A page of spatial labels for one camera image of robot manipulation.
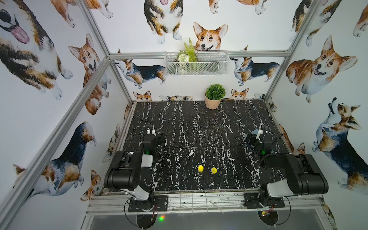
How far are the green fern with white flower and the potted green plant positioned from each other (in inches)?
10.5

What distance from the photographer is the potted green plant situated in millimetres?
1083

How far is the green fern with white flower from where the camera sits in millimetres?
814
